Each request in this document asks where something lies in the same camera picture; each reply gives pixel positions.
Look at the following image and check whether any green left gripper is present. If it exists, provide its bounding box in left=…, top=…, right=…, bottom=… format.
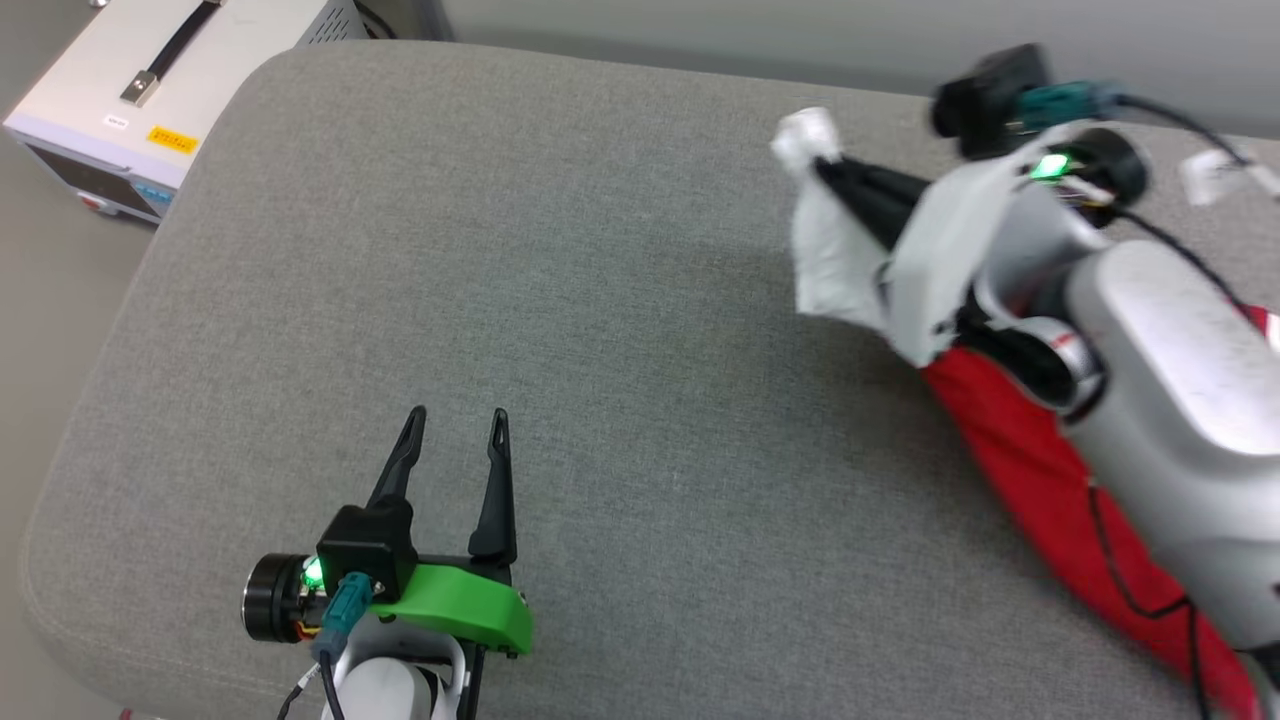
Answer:
left=242, top=405, right=534, bottom=658

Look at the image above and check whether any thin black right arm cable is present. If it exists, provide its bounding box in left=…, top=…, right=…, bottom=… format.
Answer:
left=1085, top=475, right=1213, bottom=720

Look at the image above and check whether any left camera cable teal connector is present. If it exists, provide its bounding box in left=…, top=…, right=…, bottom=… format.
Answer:
left=278, top=573, right=374, bottom=720

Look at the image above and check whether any white partition panel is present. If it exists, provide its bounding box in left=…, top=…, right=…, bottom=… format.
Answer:
left=440, top=0, right=1280, bottom=106

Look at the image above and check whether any white cable label tag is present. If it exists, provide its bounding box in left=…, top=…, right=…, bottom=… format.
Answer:
left=1180, top=148, right=1280, bottom=207

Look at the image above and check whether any right camera cable teal connector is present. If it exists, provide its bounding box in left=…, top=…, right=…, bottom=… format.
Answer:
left=1015, top=83, right=1280, bottom=321

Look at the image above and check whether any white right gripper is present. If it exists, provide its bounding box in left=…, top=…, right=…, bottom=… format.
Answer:
left=814, top=128, right=1151, bottom=369

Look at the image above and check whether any white equipment box black handle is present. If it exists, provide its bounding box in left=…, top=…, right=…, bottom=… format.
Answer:
left=3, top=0, right=371, bottom=226

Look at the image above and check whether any camera cable teal connector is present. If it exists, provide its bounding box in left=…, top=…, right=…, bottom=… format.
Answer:
left=278, top=573, right=374, bottom=720
left=1015, top=83, right=1280, bottom=321

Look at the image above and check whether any red and white basketball jersey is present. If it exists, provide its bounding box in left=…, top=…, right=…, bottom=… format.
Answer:
left=770, top=108, right=1280, bottom=720

